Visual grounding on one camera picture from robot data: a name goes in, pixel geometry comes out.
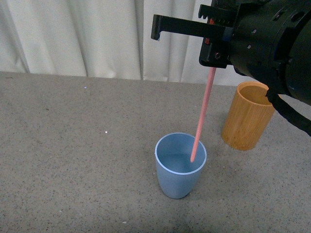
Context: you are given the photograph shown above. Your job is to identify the white pleated curtain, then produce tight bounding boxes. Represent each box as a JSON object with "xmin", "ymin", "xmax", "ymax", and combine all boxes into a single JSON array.
[{"xmin": 0, "ymin": 0, "xmax": 263, "ymax": 86}]

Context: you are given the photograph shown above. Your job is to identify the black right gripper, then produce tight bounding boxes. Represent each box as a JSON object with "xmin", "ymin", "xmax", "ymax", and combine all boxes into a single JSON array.
[{"xmin": 199, "ymin": 0, "xmax": 311, "ymax": 104}]

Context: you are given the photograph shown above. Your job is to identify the light blue plastic cup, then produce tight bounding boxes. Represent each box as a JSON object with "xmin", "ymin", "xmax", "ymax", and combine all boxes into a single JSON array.
[{"xmin": 155, "ymin": 133, "xmax": 207, "ymax": 199}]

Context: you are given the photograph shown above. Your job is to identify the pink chopstick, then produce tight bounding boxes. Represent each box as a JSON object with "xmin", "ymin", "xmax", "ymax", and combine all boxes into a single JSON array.
[{"xmin": 190, "ymin": 67, "xmax": 216, "ymax": 163}]

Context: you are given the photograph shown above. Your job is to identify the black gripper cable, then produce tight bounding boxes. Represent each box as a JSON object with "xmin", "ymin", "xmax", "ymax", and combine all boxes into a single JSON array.
[{"xmin": 264, "ymin": 88, "xmax": 311, "ymax": 137}]

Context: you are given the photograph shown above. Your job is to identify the bamboo chopstick holder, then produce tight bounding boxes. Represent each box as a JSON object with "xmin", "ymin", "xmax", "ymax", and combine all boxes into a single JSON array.
[{"xmin": 222, "ymin": 81, "xmax": 275, "ymax": 150}]

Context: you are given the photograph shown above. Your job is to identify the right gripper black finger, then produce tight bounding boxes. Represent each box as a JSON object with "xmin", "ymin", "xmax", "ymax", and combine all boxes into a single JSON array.
[{"xmin": 151, "ymin": 15, "xmax": 233, "ymax": 41}]

